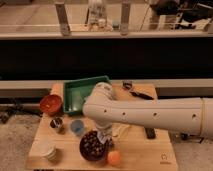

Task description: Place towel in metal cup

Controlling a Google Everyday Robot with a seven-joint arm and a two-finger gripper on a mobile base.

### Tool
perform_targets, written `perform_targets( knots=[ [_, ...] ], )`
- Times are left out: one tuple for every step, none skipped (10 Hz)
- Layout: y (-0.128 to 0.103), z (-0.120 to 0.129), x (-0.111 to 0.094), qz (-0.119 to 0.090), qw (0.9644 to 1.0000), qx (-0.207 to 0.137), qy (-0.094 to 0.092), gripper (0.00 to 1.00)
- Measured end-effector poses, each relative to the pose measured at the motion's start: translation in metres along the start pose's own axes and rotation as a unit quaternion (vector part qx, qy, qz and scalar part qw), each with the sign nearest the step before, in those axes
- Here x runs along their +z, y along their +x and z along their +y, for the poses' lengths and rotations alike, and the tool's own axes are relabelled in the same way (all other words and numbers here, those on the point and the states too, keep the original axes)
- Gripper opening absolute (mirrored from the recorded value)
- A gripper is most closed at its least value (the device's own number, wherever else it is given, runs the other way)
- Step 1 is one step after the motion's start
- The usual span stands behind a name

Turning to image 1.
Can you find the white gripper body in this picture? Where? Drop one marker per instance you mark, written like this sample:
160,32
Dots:
104,134

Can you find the wooden board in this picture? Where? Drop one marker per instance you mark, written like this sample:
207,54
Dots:
137,152

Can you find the green plastic tray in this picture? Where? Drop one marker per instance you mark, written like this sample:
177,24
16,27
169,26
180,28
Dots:
75,93

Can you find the wooden spoon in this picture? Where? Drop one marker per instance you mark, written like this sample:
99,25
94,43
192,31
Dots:
120,131

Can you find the black remote block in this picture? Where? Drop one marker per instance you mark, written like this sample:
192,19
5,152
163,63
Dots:
150,133

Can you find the small metal cup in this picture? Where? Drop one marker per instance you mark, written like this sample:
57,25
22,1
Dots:
57,124

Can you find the red bowl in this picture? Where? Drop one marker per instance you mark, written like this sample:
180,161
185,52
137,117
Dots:
51,104

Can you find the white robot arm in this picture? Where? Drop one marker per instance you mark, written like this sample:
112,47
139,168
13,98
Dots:
193,116

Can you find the dark bowl with nuts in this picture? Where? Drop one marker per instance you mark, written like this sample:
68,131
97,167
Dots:
91,149

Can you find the blue plastic cup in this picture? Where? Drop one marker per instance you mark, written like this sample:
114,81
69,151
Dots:
77,127

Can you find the orange fruit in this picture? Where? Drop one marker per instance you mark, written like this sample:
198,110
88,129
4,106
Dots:
114,158

